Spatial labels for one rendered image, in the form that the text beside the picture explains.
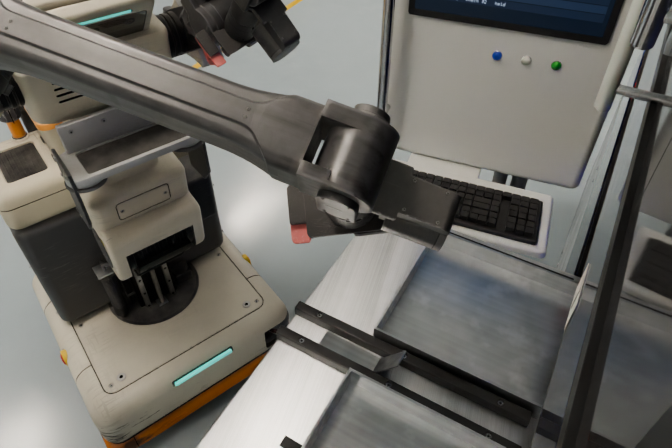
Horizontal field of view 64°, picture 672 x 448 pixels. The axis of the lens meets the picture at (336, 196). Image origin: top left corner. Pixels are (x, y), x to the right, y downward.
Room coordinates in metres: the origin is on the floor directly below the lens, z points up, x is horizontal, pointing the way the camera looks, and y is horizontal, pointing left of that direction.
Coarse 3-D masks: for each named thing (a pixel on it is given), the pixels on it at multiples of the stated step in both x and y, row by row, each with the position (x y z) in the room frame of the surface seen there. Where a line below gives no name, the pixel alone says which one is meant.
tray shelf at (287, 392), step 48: (384, 240) 0.72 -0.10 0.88; (480, 240) 0.72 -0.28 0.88; (336, 288) 0.61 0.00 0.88; (384, 288) 0.61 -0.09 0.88; (288, 384) 0.42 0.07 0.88; (336, 384) 0.42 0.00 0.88; (432, 384) 0.42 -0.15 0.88; (240, 432) 0.35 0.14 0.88; (288, 432) 0.35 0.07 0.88; (528, 432) 0.35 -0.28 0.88
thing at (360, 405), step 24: (360, 384) 0.42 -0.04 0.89; (336, 408) 0.38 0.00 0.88; (360, 408) 0.38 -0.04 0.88; (384, 408) 0.38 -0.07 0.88; (408, 408) 0.38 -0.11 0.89; (312, 432) 0.33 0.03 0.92; (336, 432) 0.35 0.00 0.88; (360, 432) 0.35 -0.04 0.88; (384, 432) 0.35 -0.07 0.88; (408, 432) 0.35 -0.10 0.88; (432, 432) 0.35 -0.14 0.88; (456, 432) 0.34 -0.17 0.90
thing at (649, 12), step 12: (648, 0) 0.45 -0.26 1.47; (660, 0) 0.44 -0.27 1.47; (648, 12) 0.44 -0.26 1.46; (660, 12) 0.44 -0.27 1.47; (648, 24) 0.44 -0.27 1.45; (660, 24) 0.44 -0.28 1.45; (636, 36) 0.44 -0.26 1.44; (648, 36) 0.44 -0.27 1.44; (636, 48) 0.44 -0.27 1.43; (648, 48) 0.44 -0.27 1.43
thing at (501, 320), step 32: (448, 256) 0.68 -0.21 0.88; (480, 256) 0.67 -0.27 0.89; (416, 288) 0.60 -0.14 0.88; (448, 288) 0.60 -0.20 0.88; (480, 288) 0.60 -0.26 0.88; (512, 288) 0.60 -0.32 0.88; (544, 288) 0.60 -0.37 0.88; (384, 320) 0.53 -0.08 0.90; (416, 320) 0.54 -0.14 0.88; (448, 320) 0.54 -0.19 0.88; (480, 320) 0.54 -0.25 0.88; (512, 320) 0.54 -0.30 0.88; (544, 320) 0.54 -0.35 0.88; (416, 352) 0.46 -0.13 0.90; (448, 352) 0.48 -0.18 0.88; (480, 352) 0.48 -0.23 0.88; (512, 352) 0.48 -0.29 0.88; (544, 352) 0.48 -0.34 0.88; (480, 384) 0.41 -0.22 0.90; (512, 384) 0.42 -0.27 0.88; (544, 384) 0.42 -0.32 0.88
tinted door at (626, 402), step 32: (640, 224) 0.38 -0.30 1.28; (640, 256) 0.31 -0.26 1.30; (640, 288) 0.26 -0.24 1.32; (608, 320) 0.30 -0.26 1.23; (640, 320) 0.22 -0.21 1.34; (608, 352) 0.24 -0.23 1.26; (640, 352) 0.19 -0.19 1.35; (608, 384) 0.20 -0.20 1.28; (640, 384) 0.16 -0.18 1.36; (608, 416) 0.17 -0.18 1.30; (640, 416) 0.13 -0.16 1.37
